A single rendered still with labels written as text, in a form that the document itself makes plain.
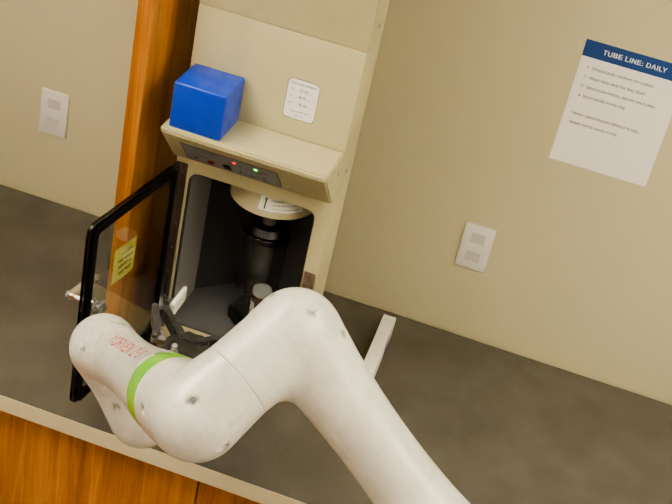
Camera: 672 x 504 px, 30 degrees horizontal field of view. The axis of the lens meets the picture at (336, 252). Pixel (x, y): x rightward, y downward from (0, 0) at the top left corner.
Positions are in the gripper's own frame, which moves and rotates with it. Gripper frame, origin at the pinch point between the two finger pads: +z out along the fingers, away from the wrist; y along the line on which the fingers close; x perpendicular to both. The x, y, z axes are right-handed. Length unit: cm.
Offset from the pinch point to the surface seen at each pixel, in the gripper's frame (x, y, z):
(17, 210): 28, 66, 52
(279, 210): -10.9, -3.3, 21.9
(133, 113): -27.8, 24.6, 10.5
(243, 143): -28.5, 3.3, 10.8
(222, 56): -39.9, 12.2, 19.3
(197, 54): -38.8, 17.0, 19.4
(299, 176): -26.8, -8.6, 8.4
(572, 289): 9, -64, 62
